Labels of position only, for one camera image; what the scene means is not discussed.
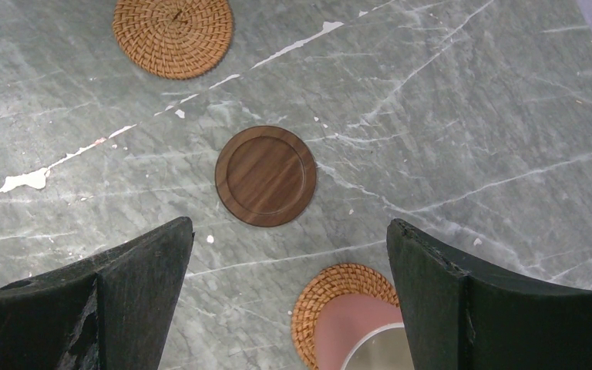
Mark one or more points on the dark brown wooden coaster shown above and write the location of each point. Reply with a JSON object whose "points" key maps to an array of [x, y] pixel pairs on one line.
{"points": [[265, 176]]}

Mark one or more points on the pink mug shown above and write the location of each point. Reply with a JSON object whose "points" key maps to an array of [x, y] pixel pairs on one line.
{"points": [[356, 331]]}

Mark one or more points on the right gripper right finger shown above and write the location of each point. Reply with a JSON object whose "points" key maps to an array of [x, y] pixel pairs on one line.
{"points": [[462, 312]]}

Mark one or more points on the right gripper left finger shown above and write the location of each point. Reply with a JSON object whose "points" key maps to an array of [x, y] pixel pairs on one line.
{"points": [[112, 310]]}

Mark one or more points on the woven coaster light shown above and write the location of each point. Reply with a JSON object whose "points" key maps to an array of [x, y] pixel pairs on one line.
{"points": [[332, 282]]}

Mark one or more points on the woven coaster tan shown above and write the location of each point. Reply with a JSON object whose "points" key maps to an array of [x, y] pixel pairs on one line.
{"points": [[174, 39]]}

